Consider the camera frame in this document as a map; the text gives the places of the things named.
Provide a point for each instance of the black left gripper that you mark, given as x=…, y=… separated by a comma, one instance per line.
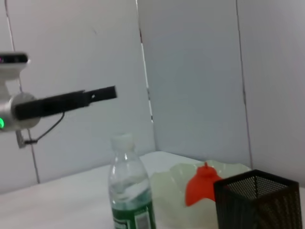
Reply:
x=52, y=106

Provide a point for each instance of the clear green-label water bottle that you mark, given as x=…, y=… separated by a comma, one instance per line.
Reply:
x=129, y=190

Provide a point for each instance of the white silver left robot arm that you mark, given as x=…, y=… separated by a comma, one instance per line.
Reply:
x=7, y=117

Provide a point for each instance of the pale green glass fruit plate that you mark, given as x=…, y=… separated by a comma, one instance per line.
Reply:
x=166, y=188

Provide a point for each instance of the black mesh pen holder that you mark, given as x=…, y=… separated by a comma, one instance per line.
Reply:
x=257, y=210

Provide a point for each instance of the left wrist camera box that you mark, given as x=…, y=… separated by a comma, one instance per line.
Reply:
x=12, y=62

